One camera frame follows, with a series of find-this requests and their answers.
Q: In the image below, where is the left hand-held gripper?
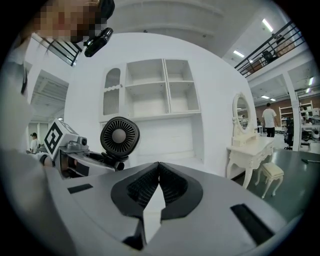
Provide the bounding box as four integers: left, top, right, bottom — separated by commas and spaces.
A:
43, 117, 125, 180

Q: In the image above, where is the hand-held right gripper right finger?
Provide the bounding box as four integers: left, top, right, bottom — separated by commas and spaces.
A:
149, 161, 289, 256

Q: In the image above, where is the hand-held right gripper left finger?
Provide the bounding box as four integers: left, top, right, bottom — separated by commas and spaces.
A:
46, 161, 161, 256

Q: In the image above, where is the black round desk fan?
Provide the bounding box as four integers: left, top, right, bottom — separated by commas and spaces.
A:
99, 116, 141, 171

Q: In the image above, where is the person's left forearm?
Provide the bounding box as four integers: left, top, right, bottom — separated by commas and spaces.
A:
26, 151, 55, 168

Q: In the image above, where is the white wooden shelf cabinet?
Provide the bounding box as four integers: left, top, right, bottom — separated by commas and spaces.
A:
98, 58, 207, 173

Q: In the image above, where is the person's left hand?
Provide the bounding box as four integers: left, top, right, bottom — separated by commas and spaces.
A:
60, 156, 79, 177

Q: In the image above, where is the cream cushioned stool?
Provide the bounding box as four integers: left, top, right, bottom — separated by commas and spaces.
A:
254, 162, 285, 200

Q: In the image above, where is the cream ornate dressing table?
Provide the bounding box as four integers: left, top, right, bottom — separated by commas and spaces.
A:
226, 91, 276, 190

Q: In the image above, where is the person's striped white shirt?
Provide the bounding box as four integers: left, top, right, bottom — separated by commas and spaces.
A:
0, 34, 73, 256

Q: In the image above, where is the black office chair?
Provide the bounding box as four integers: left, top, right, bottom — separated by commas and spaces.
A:
283, 122, 295, 151

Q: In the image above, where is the black stair railing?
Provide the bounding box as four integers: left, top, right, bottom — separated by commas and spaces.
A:
32, 32, 83, 68

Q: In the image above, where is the white shelf rack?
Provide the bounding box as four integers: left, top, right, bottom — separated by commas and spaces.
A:
278, 99, 315, 131

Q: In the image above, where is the person's head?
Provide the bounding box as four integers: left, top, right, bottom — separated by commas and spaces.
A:
32, 0, 116, 43

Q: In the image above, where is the black mezzanine railing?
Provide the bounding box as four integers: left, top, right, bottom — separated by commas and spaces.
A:
234, 19, 309, 79

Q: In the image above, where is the black head-worn camera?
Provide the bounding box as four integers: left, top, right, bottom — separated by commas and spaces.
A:
83, 27, 115, 58

